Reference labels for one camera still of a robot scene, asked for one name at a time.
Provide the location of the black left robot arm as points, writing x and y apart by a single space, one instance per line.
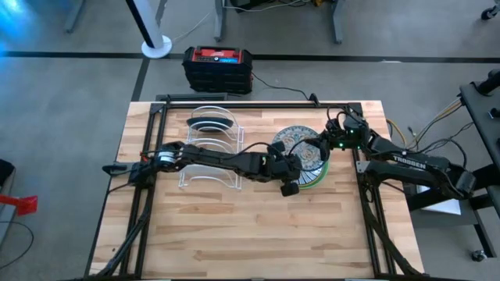
218 158

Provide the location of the large green plate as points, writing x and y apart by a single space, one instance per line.
312 187

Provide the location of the red black power station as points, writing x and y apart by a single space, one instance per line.
216 74

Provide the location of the black caster wheel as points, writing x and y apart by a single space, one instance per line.
478 255
490 13

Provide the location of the red floor object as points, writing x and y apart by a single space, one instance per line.
21 203

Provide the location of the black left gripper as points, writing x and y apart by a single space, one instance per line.
273 168

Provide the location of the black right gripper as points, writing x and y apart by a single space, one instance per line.
347 134

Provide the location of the white tower fan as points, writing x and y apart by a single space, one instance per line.
156 48

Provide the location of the black aluminium table frame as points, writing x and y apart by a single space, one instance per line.
258 105

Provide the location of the black plate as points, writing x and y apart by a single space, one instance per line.
211 123

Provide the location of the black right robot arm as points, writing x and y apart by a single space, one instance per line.
410 162

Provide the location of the colourful floral pattern plate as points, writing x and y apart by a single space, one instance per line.
293 134

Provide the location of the black side table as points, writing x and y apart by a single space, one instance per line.
484 129

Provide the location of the white paper sheet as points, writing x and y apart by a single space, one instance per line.
441 207

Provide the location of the grey desk leg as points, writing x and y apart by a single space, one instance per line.
220 19
74 15
338 19

